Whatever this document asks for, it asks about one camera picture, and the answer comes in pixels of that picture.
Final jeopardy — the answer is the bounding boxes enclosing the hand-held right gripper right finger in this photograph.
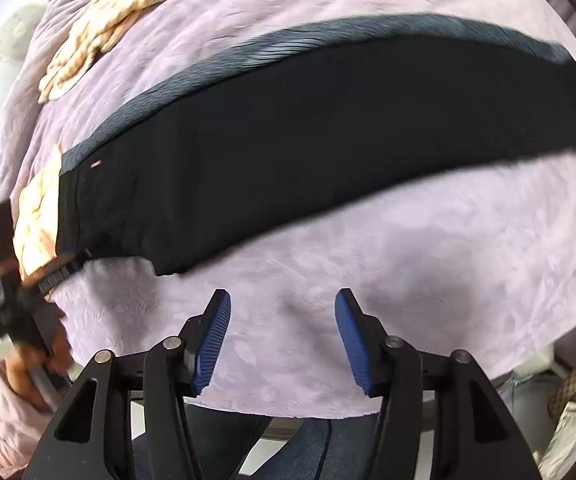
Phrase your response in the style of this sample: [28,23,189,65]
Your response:
[334,287,544,480]

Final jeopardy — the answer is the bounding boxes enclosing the person's right leg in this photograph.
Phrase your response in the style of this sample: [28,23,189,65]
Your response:
[258,415,383,480]

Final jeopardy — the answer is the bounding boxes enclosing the person's left forearm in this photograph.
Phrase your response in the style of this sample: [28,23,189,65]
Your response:
[0,360,63,478]

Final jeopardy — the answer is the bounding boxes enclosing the white round object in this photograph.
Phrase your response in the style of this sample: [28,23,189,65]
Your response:
[0,2,44,61]

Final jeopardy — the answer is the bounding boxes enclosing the black pants with patterned trim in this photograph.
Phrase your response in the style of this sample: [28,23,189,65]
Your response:
[56,12,576,277]

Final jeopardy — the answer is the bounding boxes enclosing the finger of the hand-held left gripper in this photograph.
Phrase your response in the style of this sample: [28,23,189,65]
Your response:
[0,200,21,286]
[38,249,92,297]

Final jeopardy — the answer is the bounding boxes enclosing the lavender plush blanket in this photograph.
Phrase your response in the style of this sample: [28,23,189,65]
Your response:
[0,0,576,418]

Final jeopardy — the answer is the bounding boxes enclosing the peach striped garment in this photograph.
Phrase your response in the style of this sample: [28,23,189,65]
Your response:
[38,0,196,103]

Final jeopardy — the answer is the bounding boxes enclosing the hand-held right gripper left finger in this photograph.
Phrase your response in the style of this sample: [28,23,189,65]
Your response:
[22,288,232,480]

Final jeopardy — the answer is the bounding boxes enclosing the plain peach garment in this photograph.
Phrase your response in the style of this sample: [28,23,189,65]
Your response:
[12,144,66,278]

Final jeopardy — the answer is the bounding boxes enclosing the person's left hand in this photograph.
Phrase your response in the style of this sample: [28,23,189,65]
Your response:
[6,309,74,402]

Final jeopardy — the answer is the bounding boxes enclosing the white padded jacket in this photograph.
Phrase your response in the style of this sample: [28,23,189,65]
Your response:
[538,400,576,480]

